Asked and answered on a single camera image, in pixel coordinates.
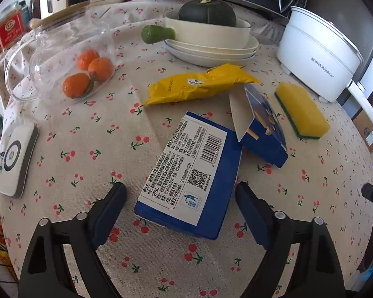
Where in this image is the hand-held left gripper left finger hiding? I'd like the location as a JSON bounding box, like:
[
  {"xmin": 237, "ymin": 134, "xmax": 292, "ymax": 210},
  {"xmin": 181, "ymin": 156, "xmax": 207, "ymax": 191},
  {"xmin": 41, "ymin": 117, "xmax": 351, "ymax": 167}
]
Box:
[{"xmin": 18, "ymin": 182, "xmax": 127, "ymax": 298}]

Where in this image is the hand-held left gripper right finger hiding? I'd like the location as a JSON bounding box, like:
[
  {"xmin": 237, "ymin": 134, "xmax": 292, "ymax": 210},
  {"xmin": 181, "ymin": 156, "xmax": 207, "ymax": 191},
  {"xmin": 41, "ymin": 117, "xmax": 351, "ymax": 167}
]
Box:
[{"xmin": 234, "ymin": 182, "xmax": 345, "ymax": 298}]

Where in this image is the large blue and white carton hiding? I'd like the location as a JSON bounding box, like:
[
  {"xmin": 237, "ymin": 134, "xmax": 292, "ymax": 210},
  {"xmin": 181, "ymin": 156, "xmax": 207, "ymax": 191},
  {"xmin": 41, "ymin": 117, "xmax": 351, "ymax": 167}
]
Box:
[{"xmin": 134, "ymin": 111, "xmax": 243, "ymax": 240}]

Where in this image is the cardboard box with blue print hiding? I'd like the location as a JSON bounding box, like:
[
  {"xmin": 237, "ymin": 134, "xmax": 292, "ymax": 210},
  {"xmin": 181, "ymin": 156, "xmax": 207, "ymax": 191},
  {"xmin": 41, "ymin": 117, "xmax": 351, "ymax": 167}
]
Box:
[{"xmin": 351, "ymin": 87, "xmax": 373, "ymax": 152}]

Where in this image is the small open blue carton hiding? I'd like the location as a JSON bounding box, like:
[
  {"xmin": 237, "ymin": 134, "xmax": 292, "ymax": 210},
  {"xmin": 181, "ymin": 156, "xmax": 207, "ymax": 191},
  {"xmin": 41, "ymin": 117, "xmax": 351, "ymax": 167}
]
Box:
[{"xmin": 229, "ymin": 83, "xmax": 289, "ymax": 169}]

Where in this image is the cherry print tablecloth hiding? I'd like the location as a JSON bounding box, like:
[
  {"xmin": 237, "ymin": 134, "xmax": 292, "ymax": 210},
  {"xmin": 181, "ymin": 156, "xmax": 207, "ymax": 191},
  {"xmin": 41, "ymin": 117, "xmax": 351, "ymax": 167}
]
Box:
[{"xmin": 0, "ymin": 0, "xmax": 373, "ymax": 298}]

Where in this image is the yellow and green sponge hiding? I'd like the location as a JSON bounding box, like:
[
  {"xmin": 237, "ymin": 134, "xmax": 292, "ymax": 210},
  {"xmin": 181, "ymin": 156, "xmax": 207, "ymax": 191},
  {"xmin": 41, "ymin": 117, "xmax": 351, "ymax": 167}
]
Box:
[{"xmin": 274, "ymin": 81, "xmax": 331, "ymax": 140}]

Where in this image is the grey cabinet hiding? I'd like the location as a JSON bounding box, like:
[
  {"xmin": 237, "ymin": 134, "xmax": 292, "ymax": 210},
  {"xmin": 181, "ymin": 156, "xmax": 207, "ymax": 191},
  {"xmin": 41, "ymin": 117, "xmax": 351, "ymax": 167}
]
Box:
[{"xmin": 345, "ymin": 22, "xmax": 373, "ymax": 100}]

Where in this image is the white electric pot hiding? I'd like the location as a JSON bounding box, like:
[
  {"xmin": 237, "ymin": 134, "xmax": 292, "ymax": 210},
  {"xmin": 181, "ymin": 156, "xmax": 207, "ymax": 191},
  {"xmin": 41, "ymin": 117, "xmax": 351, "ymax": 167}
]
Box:
[{"xmin": 276, "ymin": 5, "xmax": 373, "ymax": 135}]

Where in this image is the orange mandarin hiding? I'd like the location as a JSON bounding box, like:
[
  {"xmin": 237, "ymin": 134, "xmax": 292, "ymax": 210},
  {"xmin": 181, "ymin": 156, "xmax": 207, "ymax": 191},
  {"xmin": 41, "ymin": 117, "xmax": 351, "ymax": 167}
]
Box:
[
  {"xmin": 77, "ymin": 49, "xmax": 100, "ymax": 70},
  {"xmin": 88, "ymin": 57, "xmax": 115, "ymax": 83},
  {"xmin": 63, "ymin": 72, "xmax": 91, "ymax": 99}
]

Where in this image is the yellow snack packet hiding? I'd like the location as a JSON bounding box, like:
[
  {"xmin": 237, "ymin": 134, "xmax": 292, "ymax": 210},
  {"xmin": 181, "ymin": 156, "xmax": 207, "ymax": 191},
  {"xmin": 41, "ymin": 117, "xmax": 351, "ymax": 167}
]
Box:
[{"xmin": 143, "ymin": 63, "xmax": 262, "ymax": 107}]

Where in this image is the cream plate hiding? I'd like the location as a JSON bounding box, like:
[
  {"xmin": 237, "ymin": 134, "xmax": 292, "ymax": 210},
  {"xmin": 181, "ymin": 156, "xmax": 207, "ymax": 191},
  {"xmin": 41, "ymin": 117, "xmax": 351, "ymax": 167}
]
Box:
[
  {"xmin": 171, "ymin": 51, "xmax": 255, "ymax": 68},
  {"xmin": 163, "ymin": 35, "xmax": 259, "ymax": 55},
  {"xmin": 166, "ymin": 45, "xmax": 257, "ymax": 61}
]

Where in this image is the glass jar with wooden lid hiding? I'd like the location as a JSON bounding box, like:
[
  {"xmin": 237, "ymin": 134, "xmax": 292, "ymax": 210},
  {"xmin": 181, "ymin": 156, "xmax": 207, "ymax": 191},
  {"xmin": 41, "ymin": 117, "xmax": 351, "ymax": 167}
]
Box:
[{"xmin": 4, "ymin": 1, "xmax": 119, "ymax": 103}]

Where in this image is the cream deep dish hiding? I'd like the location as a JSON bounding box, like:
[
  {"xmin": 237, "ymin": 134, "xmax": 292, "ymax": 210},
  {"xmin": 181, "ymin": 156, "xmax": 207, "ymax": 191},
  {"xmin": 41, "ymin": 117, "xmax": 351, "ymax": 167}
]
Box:
[{"xmin": 165, "ymin": 16, "xmax": 252, "ymax": 49}]

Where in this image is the dark green pumpkin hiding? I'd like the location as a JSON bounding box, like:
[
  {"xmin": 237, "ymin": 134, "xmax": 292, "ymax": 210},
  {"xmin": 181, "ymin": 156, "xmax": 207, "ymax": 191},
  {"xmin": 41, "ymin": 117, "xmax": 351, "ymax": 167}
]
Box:
[{"xmin": 178, "ymin": 0, "xmax": 237, "ymax": 28}]

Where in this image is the red labelled jar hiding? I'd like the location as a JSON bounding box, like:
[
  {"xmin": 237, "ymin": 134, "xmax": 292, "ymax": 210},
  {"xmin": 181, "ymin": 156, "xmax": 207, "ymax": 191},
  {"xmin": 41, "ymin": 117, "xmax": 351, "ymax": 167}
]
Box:
[{"xmin": 0, "ymin": 2, "xmax": 25, "ymax": 50}]

